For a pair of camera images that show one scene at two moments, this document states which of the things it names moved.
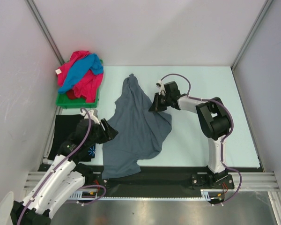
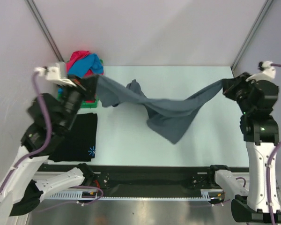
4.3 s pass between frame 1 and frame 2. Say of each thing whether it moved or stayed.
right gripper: moved
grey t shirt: moved
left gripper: moved
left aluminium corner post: stayed
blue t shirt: stayed
